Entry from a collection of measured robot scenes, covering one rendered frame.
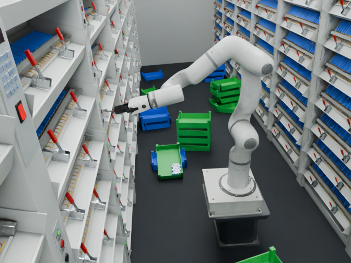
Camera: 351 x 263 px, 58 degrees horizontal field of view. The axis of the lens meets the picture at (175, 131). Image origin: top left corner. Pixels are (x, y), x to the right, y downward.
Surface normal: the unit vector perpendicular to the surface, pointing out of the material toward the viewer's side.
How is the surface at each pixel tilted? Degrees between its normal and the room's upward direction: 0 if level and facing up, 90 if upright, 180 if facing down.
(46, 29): 90
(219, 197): 4
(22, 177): 90
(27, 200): 90
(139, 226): 0
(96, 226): 19
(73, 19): 90
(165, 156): 26
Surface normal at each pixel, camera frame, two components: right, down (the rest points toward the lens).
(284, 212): -0.06, -0.88
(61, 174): 0.26, -0.86
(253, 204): 0.05, 0.47
